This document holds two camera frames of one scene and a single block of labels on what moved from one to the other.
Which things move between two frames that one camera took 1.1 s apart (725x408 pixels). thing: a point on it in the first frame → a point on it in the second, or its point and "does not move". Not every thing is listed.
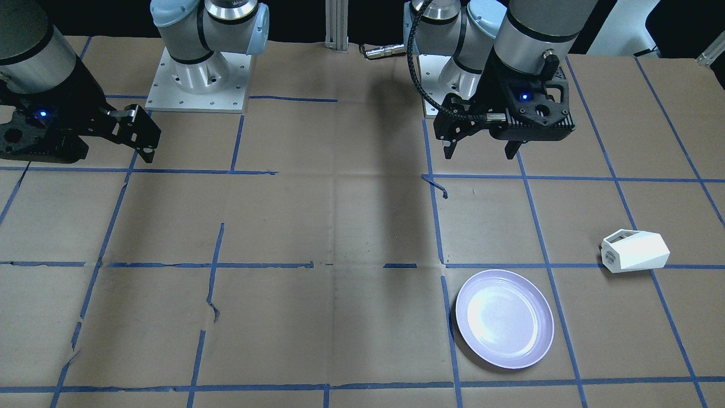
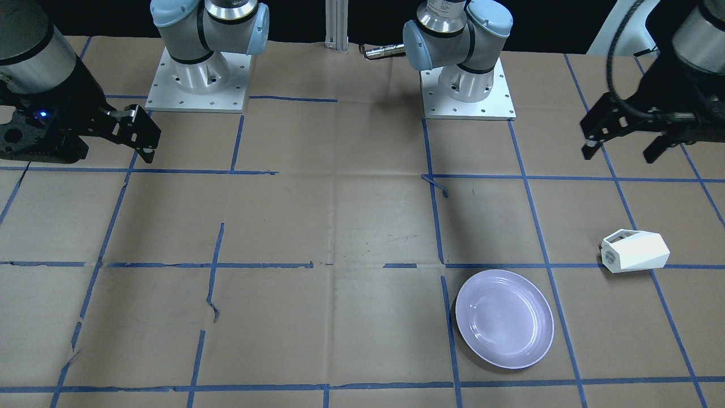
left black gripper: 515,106 → 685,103
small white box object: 626,250 does not move
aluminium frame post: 337,25 does not move
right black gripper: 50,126 does not move
